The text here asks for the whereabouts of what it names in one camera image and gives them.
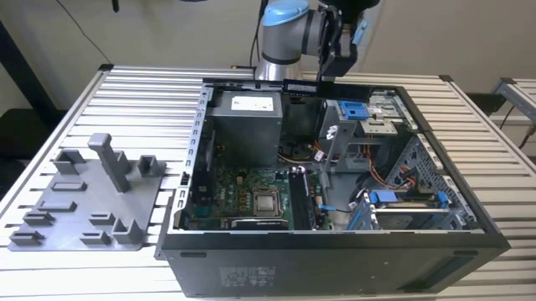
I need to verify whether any thin black hanging cable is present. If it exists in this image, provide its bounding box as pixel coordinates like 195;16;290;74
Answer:
248;0;268;67

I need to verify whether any blue carrier with disk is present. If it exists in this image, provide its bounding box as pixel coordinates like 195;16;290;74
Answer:
349;187;463;232

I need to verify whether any thin black wall wire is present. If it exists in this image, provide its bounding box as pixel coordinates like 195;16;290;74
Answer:
54;0;111;66

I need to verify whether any green motherboard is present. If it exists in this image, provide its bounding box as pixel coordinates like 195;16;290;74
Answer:
183;166;335;232

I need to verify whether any grey metal drive cage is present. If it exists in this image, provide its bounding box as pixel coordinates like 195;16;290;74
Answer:
318;93;419;174

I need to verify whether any red orange wire bundle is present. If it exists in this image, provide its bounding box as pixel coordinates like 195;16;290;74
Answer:
399;166;418;189

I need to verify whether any black wire with blue plug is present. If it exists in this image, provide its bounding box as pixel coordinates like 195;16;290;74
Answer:
318;203;357;214

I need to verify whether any grey parts rack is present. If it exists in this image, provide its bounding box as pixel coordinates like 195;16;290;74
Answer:
6;133;169;253

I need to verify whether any black open PC case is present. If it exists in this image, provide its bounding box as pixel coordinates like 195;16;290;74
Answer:
153;77;512;298

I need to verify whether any metal socket cover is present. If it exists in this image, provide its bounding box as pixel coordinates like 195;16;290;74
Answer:
250;187;282;218

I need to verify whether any yellow red wire bundle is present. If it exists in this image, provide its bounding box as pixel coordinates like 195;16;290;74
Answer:
276;139;326;164

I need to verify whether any black RAM slot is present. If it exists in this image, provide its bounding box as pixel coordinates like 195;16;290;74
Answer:
304;175;316;229

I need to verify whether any black round plastic speaker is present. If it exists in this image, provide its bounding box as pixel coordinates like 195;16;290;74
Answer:
288;143;312;160

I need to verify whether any aluminium frame table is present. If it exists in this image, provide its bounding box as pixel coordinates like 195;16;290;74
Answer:
488;77;536;151

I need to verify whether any grey power supply unit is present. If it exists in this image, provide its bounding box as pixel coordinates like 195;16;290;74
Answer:
207;92;283;168

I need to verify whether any thin dark cable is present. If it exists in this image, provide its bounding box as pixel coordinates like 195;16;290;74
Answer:
518;124;536;150
500;105;517;129

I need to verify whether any black box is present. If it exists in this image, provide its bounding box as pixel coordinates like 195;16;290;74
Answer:
463;92;508;114

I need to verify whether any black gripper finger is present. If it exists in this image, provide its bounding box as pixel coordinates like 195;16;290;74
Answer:
316;46;335;98

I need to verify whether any black graphics card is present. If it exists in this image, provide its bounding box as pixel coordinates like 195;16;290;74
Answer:
230;218;291;231

